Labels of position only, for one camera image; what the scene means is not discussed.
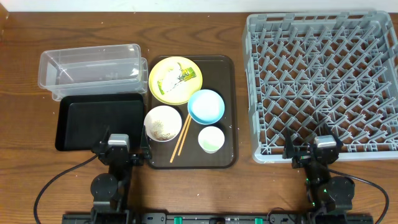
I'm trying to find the white tissue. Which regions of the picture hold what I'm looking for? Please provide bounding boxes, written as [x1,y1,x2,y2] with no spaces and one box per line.
[162,62,182,93]

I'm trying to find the green snack wrapper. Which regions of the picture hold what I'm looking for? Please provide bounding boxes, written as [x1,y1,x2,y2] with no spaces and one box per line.
[157,67,196,95]

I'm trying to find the light blue bowl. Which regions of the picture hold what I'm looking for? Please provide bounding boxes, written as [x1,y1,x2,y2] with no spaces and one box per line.
[187,90,225,125]

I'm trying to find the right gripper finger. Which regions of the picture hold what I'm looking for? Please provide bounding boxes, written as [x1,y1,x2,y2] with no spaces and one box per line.
[322,123,343,146]
[282,128,295,159]

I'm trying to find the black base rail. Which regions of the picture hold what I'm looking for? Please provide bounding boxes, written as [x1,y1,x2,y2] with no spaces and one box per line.
[61,212,374,224]

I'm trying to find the leftover rice pile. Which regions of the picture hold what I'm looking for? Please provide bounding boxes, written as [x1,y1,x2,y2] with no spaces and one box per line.
[151,120,177,141]

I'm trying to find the white pink bowl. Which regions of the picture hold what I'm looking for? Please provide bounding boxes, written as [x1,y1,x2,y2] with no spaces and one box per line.
[144,105,182,142]

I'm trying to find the yellow plate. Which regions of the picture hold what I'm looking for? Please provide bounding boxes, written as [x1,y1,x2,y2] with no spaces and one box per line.
[149,57,203,105]

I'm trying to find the clear plastic bin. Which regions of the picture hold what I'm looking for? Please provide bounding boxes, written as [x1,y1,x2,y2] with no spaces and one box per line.
[37,44,149,101]

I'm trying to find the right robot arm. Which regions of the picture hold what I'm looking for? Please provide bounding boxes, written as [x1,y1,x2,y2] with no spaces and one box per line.
[282,125,355,223]

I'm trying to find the wooden chopstick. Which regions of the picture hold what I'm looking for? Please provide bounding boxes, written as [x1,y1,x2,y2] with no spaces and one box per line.
[177,116,192,156]
[170,114,191,163]

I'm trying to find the black plastic tray bin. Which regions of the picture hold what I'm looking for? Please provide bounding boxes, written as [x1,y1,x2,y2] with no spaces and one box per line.
[55,93,144,151]

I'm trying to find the white cup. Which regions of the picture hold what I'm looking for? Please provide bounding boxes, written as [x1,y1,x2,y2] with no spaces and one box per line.
[198,126,225,154]

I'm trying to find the brown serving tray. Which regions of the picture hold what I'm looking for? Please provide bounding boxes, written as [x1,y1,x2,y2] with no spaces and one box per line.
[148,55,238,169]

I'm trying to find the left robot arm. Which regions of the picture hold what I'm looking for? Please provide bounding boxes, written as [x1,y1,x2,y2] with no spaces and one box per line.
[88,128,152,224]

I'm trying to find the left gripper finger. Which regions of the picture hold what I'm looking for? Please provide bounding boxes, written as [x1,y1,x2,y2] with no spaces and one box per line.
[99,126,110,147]
[140,125,152,159]

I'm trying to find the grey dishwasher rack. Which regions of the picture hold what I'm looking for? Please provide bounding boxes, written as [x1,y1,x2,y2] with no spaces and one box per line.
[242,11,397,164]

